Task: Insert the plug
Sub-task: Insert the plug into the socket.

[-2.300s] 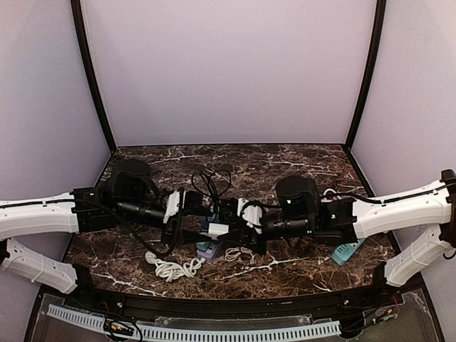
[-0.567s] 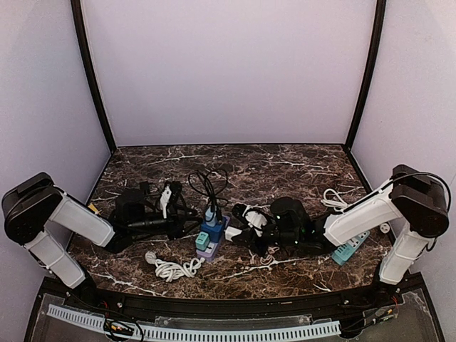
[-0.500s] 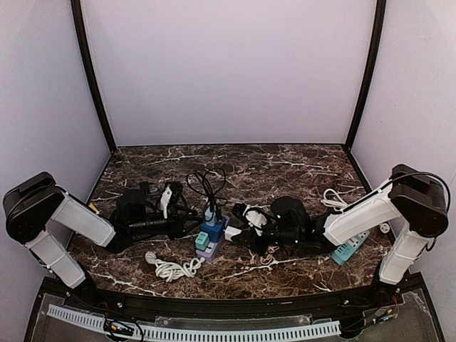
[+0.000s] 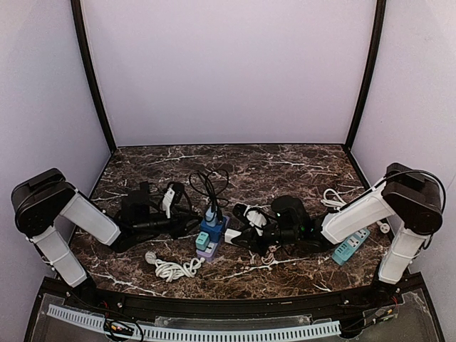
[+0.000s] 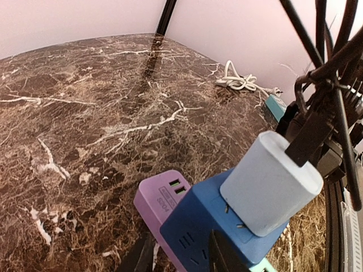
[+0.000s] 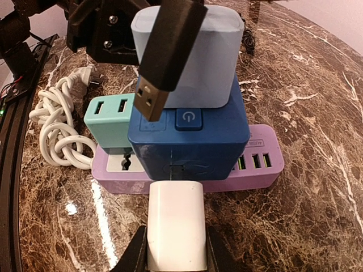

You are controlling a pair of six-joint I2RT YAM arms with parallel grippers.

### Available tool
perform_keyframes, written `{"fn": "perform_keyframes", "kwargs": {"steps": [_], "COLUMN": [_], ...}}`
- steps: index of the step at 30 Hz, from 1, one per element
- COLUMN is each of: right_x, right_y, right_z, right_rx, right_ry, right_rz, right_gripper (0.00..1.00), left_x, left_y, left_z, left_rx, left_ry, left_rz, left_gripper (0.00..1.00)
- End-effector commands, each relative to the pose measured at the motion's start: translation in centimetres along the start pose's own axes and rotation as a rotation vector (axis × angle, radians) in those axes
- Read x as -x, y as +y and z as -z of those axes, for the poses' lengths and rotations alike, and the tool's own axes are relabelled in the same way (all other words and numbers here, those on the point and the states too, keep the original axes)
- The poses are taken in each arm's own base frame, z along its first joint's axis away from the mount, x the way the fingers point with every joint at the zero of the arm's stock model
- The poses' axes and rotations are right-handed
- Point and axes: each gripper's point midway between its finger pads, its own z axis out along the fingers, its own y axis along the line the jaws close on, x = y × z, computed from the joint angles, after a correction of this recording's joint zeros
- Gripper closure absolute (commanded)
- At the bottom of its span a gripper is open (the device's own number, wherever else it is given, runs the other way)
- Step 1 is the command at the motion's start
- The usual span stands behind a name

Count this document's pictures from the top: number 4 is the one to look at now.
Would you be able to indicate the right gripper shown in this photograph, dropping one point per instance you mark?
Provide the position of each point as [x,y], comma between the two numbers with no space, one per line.
[256,232]

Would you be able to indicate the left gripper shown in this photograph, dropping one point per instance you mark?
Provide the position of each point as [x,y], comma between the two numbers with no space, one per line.
[176,219]

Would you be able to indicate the white charger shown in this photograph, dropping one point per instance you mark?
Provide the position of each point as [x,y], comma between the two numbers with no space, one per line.
[230,235]

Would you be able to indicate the teal charger plug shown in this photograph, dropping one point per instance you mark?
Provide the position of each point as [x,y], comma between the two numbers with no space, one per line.
[202,241]

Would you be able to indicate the light blue charger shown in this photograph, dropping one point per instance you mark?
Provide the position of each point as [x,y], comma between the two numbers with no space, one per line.
[211,218]

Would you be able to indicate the dark blue cube socket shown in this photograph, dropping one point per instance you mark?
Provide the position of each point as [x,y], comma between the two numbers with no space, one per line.
[215,232]

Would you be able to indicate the purple power strip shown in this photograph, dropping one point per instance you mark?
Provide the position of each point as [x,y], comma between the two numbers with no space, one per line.
[170,271]

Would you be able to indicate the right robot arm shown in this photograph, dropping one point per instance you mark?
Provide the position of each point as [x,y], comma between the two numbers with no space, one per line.
[416,197]

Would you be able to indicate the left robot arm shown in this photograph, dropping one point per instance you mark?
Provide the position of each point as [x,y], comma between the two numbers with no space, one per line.
[48,199]

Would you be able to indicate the teal power strip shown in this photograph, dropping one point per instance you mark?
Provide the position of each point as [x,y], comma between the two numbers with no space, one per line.
[351,246]

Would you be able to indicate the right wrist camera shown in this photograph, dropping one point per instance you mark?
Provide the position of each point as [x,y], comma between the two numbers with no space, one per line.
[290,212]

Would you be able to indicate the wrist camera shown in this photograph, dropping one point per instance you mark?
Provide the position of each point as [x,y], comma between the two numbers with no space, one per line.
[135,208]
[290,212]

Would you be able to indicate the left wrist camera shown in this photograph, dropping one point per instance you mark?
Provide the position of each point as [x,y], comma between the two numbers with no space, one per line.
[135,208]

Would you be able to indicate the black charger with cable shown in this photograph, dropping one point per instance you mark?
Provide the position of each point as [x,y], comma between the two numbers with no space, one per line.
[148,187]

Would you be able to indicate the white slotted cable duct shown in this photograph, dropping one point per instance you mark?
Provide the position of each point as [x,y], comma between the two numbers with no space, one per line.
[291,328]

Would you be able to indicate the left black frame post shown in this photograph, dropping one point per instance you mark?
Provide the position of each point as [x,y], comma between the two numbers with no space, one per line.
[82,38]

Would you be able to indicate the black frame post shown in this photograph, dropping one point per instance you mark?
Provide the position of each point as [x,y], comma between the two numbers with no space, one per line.
[374,45]
[82,38]

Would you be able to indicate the right black frame post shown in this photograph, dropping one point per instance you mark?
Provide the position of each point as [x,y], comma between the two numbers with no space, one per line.
[374,45]

